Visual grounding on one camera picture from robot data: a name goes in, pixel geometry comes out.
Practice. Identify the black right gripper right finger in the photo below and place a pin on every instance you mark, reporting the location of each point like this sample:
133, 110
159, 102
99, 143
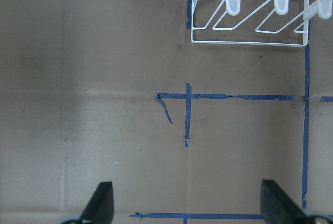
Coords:
277, 207

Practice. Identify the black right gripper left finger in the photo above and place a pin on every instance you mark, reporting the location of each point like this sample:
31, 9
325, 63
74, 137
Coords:
100, 208

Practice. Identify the white wire cup rack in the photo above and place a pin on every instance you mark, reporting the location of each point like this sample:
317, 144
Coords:
283, 23

